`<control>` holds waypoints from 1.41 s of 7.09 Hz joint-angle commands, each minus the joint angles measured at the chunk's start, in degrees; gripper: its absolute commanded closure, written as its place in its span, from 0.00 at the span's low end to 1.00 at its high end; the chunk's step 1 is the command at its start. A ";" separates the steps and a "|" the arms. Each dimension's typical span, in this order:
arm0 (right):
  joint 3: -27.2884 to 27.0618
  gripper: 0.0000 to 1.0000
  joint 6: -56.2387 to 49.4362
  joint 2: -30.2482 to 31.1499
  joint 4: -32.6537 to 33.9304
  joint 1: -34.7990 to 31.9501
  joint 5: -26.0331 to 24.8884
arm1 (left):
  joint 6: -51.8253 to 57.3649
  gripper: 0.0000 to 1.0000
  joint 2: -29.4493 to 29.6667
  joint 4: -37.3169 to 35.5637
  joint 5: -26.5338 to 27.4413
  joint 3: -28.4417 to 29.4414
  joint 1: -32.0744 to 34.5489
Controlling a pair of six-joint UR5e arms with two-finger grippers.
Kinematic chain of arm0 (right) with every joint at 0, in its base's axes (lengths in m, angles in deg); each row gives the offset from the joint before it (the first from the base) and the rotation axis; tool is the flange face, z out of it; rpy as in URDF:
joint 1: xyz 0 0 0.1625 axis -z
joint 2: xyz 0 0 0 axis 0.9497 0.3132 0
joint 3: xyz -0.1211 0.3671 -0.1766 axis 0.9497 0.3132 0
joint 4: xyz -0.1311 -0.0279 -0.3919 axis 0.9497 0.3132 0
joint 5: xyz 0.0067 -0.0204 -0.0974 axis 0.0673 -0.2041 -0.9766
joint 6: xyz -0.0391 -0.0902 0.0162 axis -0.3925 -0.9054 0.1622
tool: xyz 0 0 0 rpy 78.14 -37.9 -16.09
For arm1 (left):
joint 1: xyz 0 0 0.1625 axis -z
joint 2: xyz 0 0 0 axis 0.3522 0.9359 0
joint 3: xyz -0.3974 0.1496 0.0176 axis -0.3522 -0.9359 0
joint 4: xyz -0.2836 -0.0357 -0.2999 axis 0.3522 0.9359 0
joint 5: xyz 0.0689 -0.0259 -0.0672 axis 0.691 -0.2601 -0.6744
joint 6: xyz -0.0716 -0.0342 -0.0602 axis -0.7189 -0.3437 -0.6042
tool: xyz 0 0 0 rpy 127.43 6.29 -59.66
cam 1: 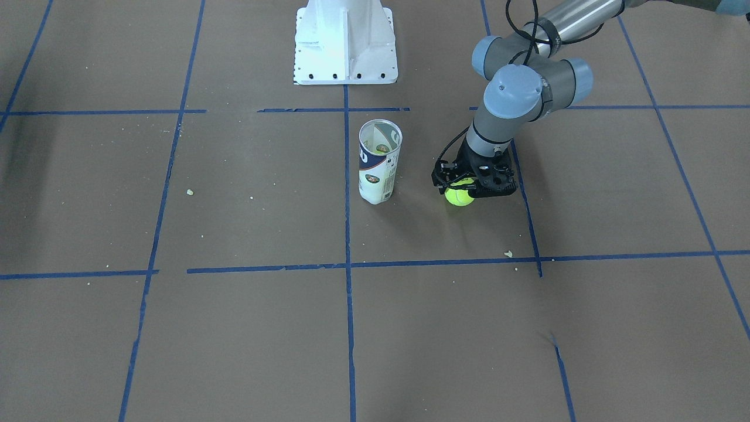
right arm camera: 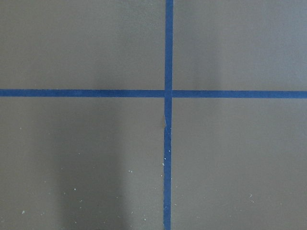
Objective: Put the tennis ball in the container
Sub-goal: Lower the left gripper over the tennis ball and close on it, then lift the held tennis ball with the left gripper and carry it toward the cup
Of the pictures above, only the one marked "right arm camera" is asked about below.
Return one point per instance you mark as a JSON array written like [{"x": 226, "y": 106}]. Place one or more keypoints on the dark blue horizontal tape strip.
[{"x": 150, "y": 93}]

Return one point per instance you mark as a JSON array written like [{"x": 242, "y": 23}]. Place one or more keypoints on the dark blue vertical tape strip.
[{"x": 168, "y": 112}]

